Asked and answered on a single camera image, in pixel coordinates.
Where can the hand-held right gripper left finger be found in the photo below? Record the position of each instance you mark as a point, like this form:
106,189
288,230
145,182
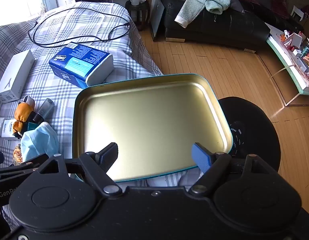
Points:
109,155

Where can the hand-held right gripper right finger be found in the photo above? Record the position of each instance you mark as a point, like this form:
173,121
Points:
202,158

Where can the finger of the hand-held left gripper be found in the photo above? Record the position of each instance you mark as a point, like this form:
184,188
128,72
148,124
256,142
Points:
22,166

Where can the orange patterned pouch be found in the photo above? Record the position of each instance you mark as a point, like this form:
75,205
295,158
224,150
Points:
17,153

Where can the blue face mask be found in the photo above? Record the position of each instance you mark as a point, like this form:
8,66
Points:
39,142

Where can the white pocket tissue packet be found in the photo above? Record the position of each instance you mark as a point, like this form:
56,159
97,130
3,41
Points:
9,128

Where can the dark green cylinder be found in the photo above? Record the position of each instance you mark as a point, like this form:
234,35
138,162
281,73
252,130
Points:
33,125

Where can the gold metal tray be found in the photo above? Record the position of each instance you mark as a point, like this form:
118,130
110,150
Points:
149,120

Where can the black round stool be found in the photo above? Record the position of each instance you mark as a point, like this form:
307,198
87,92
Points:
257,130

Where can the white cardboard box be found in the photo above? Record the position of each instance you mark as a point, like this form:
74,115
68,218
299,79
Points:
14,77

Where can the blue tissue pack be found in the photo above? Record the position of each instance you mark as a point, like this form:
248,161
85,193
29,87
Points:
77,62

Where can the glass coffee table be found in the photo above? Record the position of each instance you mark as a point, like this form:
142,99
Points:
292,75

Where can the black leather sofa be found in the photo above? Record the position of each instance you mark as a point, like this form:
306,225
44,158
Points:
219,27

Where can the grey framed panel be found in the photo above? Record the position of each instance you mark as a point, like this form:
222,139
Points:
157,15

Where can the dark wooden plant stand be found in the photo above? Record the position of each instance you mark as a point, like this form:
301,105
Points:
138,8

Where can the mint green sweater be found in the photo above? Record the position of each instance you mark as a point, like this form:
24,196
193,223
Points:
194,7

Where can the clutter of small boxes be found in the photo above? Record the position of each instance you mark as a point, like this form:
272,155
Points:
297,40

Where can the window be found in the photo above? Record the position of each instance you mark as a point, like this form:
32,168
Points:
19,2

